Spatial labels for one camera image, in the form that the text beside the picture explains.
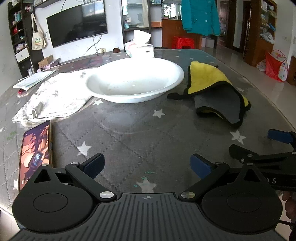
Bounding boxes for large white bowl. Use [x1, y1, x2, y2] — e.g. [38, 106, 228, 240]
[86, 57, 185, 104]

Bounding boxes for white patterned towel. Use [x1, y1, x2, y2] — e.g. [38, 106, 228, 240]
[11, 69, 94, 127]

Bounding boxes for papers on table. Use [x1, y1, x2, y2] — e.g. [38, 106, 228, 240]
[13, 70, 56, 91]

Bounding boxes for dark shelf unit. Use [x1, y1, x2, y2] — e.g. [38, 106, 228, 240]
[7, 1, 44, 77]

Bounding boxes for wooden counter cabinet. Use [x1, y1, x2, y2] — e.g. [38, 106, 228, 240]
[162, 19, 202, 49]

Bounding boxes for wall mounted black television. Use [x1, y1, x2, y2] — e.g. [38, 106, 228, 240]
[47, 1, 107, 47]

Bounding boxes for teal hanging jacket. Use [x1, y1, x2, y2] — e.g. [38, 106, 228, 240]
[181, 0, 220, 36]

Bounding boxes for white tissue box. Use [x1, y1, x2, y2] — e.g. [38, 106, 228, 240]
[125, 30, 154, 58]

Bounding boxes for yellow grey microfiber cloth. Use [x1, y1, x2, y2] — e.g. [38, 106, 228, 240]
[167, 61, 251, 129]

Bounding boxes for cardboard box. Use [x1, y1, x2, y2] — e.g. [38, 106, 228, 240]
[38, 55, 54, 68]

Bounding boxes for person right hand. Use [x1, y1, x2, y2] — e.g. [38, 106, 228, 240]
[282, 191, 296, 223]

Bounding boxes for red white play tent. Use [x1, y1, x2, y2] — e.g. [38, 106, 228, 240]
[256, 50, 288, 82]

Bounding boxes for smartphone with lit screen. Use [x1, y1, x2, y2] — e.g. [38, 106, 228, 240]
[18, 120, 52, 190]

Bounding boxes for canvas tote bag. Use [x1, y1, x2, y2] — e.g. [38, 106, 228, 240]
[31, 13, 46, 50]

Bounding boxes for glass display cabinet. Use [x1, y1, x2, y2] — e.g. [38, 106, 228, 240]
[119, 0, 163, 47]

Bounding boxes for red plastic stool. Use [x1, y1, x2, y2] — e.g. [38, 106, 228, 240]
[171, 36, 195, 49]

